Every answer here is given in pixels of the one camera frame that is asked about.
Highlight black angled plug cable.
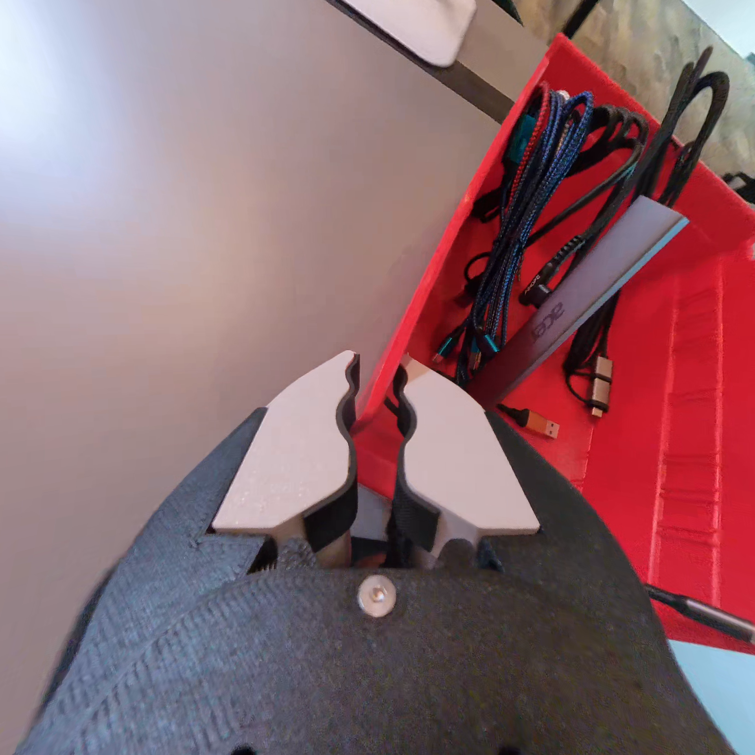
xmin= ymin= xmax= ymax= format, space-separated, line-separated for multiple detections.
xmin=518 ymin=171 xmax=641 ymax=309

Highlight grey usb hub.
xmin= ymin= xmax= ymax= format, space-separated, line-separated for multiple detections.
xmin=469 ymin=196 xmax=690 ymax=409

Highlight red plastic bin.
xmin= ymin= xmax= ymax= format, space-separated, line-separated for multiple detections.
xmin=351 ymin=32 xmax=755 ymax=656

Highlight grey plug cable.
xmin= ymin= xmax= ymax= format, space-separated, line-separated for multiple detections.
xmin=645 ymin=584 xmax=755 ymax=645

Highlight blue black braided usb cable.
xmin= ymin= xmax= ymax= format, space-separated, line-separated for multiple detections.
xmin=436 ymin=88 xmax=597 ymax=366

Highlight orange plug usb cable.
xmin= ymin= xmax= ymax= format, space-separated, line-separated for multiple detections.
xmin=497 ymin=403 xmax=561 ymax=441

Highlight black looped cable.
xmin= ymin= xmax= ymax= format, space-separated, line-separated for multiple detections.
xmin=637 ymin=47 xmax=732 ymax=207

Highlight black cable grey adapters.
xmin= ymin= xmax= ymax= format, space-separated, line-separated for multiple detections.
xmin=563 ymin=292 xmax=621 ymax=420

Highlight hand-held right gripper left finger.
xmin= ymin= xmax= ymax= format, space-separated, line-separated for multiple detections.
xmin=211 ymin=350 xmax=362 ymax=568

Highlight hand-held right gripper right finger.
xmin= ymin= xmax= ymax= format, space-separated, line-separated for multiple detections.
xmin=391 ymin=354 xmax=541 ymax=569

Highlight thick black cable bundle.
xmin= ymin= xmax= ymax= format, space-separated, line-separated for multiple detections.
xmin=454 ymin=103 xmax=650 ymax=308

